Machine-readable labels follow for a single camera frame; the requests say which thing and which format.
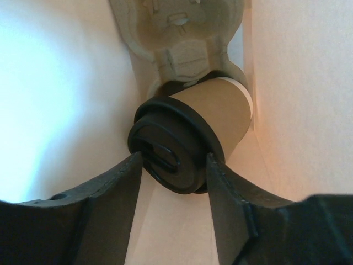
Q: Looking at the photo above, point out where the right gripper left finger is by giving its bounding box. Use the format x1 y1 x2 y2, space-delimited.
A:
16 153 142 264

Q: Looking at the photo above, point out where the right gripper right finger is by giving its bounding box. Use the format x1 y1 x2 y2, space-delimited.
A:
206 154 301 264

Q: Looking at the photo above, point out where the brown paper cup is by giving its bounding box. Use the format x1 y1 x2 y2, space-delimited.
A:
171 77 253 161

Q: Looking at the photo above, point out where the cardboard cup carrier tray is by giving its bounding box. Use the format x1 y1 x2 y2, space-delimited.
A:
110 1 248 99

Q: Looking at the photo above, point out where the black coffee cup lid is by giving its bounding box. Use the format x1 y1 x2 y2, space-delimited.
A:
127 97 225 194

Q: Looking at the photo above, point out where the orange paper bag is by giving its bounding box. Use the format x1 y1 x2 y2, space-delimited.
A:
1 1 352 264

